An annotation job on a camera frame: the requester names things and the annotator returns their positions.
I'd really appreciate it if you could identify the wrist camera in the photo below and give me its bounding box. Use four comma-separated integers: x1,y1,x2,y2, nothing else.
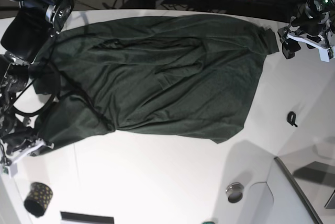
1,164,18,178
319,46,334,62

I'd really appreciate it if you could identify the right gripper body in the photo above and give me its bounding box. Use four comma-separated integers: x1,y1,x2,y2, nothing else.
1,127,54,166

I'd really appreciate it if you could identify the black patterned cup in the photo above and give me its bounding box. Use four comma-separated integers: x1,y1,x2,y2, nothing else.
24,182,53,218

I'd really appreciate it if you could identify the black white flat device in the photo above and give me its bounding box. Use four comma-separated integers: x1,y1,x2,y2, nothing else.
60,211,115,224

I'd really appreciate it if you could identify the dark green t-shirt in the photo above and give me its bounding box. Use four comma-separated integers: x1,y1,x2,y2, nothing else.
35,15,278,149

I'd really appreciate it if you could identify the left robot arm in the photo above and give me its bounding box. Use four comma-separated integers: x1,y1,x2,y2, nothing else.
278,0,334,62

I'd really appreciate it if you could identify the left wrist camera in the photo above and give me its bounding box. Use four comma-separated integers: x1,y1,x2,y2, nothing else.
319,46,334,62

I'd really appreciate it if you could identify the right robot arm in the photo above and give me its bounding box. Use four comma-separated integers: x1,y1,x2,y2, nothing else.
1,0,75,167

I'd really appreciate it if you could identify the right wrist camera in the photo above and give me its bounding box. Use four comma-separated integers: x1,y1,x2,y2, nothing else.
1,164,18,178

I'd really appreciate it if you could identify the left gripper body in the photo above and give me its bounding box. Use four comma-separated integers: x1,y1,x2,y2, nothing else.
277,17,333,49

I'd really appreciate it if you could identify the small black clip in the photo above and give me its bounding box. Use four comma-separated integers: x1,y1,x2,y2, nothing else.
286,111,298,127

